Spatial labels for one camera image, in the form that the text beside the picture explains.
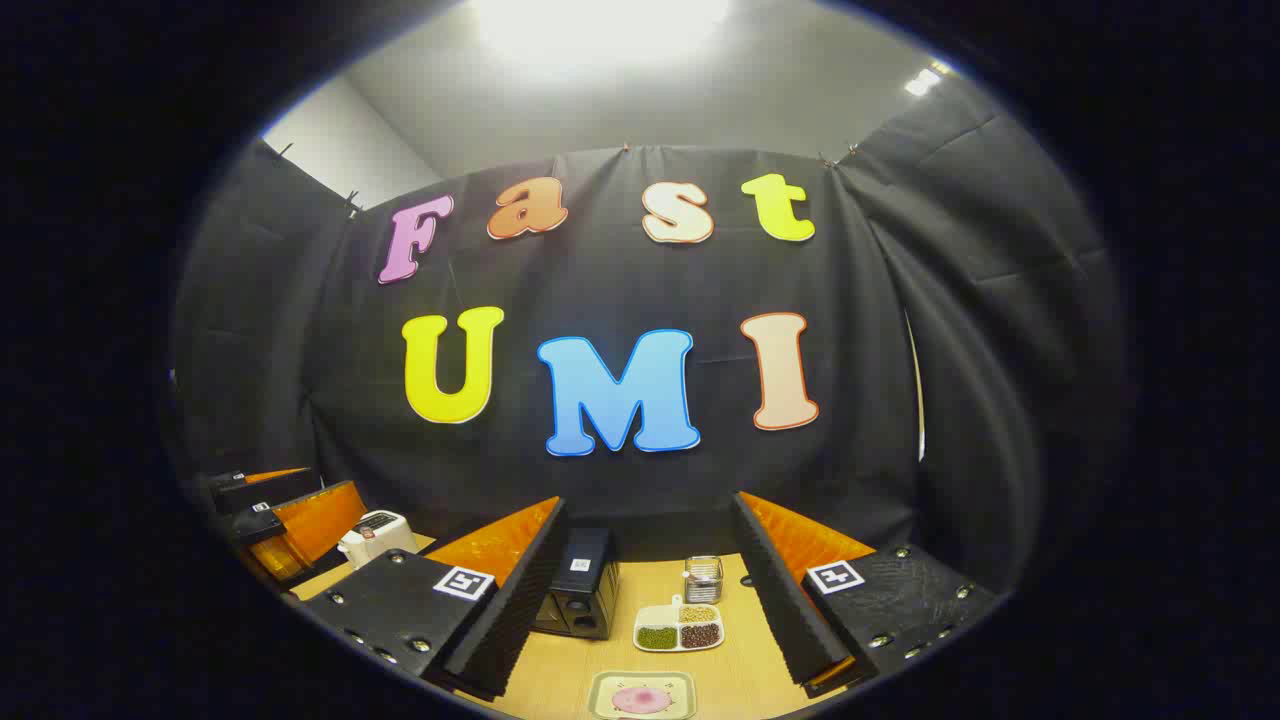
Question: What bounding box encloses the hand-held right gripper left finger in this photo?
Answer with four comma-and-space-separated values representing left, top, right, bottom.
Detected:
300, 497, 569, 701

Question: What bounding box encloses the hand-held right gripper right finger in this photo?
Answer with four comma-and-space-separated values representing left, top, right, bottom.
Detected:
730, 490, 1001, 699

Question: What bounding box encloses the black electric oven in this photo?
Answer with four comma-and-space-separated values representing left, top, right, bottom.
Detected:
533, 527, 621, 641

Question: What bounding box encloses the cream square plate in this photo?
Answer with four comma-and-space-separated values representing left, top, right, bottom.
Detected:
587, 670, 698, 720

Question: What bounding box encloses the white divided tray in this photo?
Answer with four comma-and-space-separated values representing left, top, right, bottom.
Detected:
633, 597, 726, 654

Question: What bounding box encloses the white toaster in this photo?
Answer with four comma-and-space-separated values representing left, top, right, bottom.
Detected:
338, 509, 418, 570

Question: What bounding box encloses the black backdrop cloth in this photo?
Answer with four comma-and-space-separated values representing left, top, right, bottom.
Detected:
170, 75, 1131, 601

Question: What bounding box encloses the large ceiling light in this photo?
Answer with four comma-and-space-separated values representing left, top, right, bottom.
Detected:
470, 0, 733, 73

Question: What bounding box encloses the metal wire holder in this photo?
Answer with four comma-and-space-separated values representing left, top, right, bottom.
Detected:
685, 556, 724, 604

